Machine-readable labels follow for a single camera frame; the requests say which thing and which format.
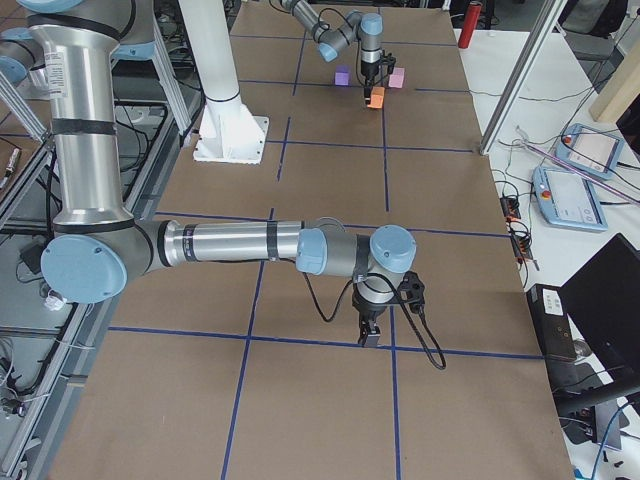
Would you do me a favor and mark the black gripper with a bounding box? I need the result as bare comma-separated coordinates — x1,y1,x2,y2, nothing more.
360,62,376,104
352,292,387,348

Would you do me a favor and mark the orange foam cube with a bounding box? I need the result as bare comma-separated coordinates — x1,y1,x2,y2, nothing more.
365,86,385,110

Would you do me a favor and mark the light pink foam cube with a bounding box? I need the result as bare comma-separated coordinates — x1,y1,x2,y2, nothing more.
388,67,405,89

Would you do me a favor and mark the dark purple foam cube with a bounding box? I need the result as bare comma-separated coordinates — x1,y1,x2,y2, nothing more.
334,65,350,86

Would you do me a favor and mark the red cylinder tube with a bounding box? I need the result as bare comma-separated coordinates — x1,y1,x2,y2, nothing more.
457,0,483,49

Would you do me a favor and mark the brown paper table cover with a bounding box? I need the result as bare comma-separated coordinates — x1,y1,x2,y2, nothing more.
49,2,572,479

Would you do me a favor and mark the black computer box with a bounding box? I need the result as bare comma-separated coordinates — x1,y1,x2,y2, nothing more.
526,284,577,363

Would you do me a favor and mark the pink stick tool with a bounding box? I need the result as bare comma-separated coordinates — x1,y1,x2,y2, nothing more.
519,140,639,206

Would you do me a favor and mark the near teach pendant tablet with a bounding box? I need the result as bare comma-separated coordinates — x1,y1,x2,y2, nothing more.
532,166,608,233

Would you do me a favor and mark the teach pendant tablet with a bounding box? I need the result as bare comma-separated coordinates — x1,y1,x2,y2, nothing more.
555,123,623,180
532,166,608,233

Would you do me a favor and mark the far teach pendant tablet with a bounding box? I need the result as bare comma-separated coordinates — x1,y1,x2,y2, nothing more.
555,123,623,180

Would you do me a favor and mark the black monitor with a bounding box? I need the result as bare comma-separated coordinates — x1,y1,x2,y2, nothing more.
556,233,639,415

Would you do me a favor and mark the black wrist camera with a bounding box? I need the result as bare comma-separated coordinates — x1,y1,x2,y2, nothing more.
380,51,396,75
398,271,425,315

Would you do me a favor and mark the white camera mast pedestal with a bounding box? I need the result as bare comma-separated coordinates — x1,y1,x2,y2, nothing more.
179,0,269,165

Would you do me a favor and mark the aluminium frame post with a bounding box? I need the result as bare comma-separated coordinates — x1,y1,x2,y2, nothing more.
479,0,567,155

